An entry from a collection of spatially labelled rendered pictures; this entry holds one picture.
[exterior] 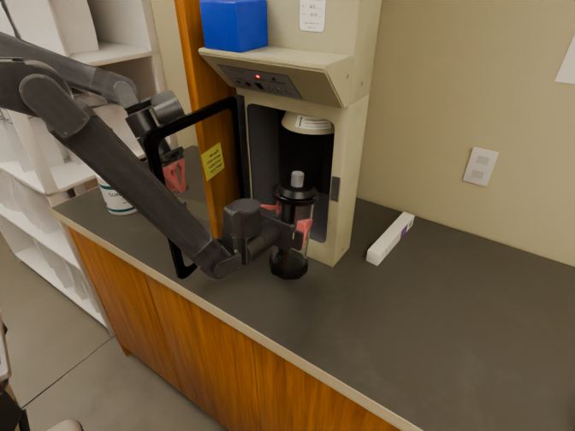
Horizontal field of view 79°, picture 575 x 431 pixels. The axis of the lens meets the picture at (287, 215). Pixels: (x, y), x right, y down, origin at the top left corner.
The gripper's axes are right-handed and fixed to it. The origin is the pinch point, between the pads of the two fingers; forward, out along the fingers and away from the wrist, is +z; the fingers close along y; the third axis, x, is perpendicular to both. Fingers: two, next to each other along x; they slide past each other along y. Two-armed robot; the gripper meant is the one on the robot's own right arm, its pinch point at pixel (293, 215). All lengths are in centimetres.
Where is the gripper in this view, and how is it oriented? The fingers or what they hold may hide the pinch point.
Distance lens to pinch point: 83.9
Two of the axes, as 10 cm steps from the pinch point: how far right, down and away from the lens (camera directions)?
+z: 5.6, -3.7, 7.4
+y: -8.2, -3.4, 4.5
